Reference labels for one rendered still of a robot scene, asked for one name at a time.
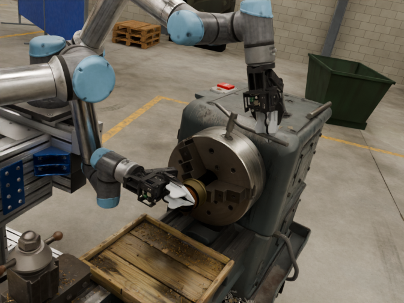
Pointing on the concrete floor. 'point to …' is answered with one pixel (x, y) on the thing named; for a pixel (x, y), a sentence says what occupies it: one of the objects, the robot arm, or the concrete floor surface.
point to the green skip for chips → (345, 89)
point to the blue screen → (54, 15)
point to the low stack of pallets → (136, 33)
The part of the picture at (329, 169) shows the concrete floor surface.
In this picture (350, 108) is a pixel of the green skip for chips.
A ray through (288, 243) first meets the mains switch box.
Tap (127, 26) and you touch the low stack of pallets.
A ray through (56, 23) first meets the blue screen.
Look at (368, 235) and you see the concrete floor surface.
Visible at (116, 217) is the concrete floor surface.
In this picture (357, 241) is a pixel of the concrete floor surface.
